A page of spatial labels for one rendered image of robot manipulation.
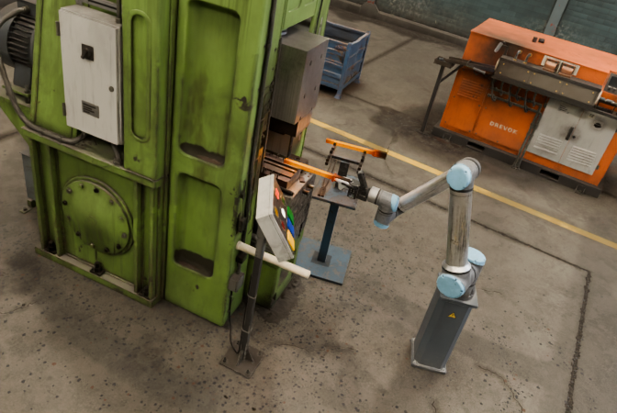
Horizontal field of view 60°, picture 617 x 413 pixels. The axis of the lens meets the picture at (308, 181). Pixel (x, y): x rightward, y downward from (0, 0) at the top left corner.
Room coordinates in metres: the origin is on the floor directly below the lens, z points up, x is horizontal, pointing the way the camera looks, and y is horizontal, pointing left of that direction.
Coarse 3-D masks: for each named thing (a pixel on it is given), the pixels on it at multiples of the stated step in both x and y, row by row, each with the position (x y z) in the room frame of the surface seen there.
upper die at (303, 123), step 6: (270, 120) 2.59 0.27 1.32; (276, 120) 2.58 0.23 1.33; (282, 120) 2.57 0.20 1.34; (300, 120) 2.57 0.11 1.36; (306, 120) 2.66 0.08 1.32; (270, 126) 2.59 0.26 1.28; (276, 126) 2.58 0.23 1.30; (282, 126) 2.57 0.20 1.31; (288, 126) 2.56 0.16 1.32; (294, 126) 2.55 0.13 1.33; (300, 126) 2.59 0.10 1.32; (306, 126) 2.68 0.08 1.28; (282, 132) 2.57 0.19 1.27; (288, 132) 2.55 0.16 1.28; (294, 132) 2.55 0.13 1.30; (300, 132) 2.61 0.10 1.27
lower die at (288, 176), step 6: (264, 156) 2.74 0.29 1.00; (270, 156) 2.77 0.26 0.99; (264, 162) 2.69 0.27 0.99; (270, 162) 2.68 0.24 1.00; (282, 162) 2.71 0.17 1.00; (270, 168) 2.64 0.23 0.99; (276, 168) 2.65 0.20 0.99; (282, 168) 2.66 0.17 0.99; (264, 174) 2.58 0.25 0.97; (276, 174) 2.60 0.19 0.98; (282, 174) 2.60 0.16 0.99; (288, 174) 2.61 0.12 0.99; (294, 174) 2.63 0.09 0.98; (282, 180) 2.55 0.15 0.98; (288, 180) 2.57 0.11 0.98; (294, 180) 2.65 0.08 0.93; (282, 186) 2.55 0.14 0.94; (288, 186) 2.58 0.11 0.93
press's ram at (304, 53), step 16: (288, 32) 2.73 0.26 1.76; (304, 32) 2.79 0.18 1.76; (288, 48) 2.52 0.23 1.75; (304, 48) 2.53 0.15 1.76; (320, 48) 2.68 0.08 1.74; (288, 64) 2.52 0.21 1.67; (304, 64) 2.50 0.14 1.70; (320, 64) 2.73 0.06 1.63; (288, 80) 2.52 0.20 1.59; (304, 80) 2.52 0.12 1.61; (320, 80) 2.78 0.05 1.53; (288, 96) 2.51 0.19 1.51; (304, 96) 2.57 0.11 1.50; (272, 112) 2.53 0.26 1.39; (288, 112) 2.51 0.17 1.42; (304, 112) 2.61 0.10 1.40
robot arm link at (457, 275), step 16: (464, 160) 2.39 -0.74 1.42; (448, 176) 2.29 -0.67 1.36; (464, 176) 2.26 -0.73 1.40; (464, 192) 2.26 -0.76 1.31; (464, 208) 2.25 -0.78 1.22; (448, 224) 2.28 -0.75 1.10; (464, 224) 2.24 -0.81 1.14; (448, 240) 2.25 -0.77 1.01; (464, 240) 2.22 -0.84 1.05; (448, 256) 2.23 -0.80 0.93; (464, 256) 2.21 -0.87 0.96; (448, 272) 2.19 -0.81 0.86; (464, 272) 2.18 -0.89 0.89; (448, 288) 2.16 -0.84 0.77; (464, 288) 2.14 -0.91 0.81
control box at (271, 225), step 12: (264, 180) 2.20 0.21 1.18; (264, 192) 2.10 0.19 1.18; (276, 192) 2.14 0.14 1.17; (264, 204) 2.00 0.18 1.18; (276, 204) 2.05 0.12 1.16; (264, 216) 1.91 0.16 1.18; (276, 216) 1.96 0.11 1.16; (264, 228) 1.91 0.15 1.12; (276, 228) 1.92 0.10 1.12; (276, 240) 1.92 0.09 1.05; (276, 252) 1.92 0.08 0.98; (288, 252) 1.93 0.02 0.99
